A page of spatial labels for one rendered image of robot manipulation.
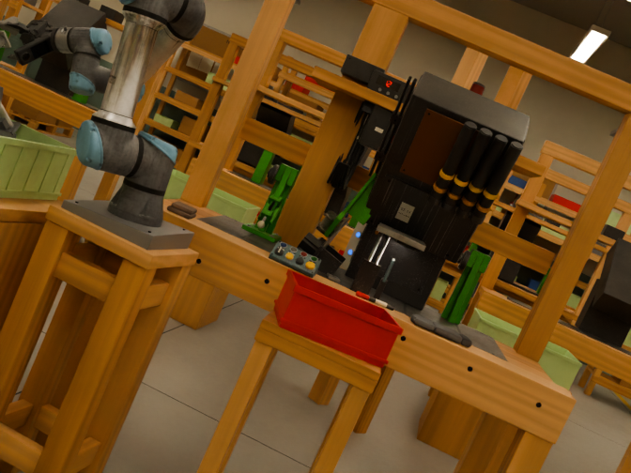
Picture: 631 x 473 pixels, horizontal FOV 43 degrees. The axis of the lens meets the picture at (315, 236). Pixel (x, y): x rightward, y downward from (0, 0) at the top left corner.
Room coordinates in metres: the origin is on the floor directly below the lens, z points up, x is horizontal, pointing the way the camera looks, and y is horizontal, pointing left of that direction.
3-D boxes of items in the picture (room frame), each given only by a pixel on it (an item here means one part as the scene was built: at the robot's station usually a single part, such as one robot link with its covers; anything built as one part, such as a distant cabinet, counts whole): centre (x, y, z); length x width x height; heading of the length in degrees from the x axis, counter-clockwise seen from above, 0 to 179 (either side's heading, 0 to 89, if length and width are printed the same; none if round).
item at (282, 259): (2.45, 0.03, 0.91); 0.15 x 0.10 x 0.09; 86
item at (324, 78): (3.00, -0.20, 1.52); 0.90 x 0.25 x 0.04; 86
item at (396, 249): (2.87, -0.30, 1.07); 0.30 x 0.18 x 0.34; 86
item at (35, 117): (11.09, 4.34, 0.22); 1.20 x 0.81 x 0.44; 175
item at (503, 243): (3.10, -0.21, 1.23); 1.30 x 0.05 x 0.09; 86
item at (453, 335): (2.43, -0.47, 0.91); 0.20 x 0.11 x 0.03; 93
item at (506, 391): (2.46, -0.16, 0.82); 1.50 x 0.14 x 0.15; 86
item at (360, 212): (2.68, -0.11, 1.17); 0.13 x 0.12 x 0.20; 86
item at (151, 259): (2.16, 0.48, 0.83); 0.32 x 0.32 x 0.04; 78
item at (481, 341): (2.74, -0.18, 0.89); 1.10 x 0.42 x 0.02; 86
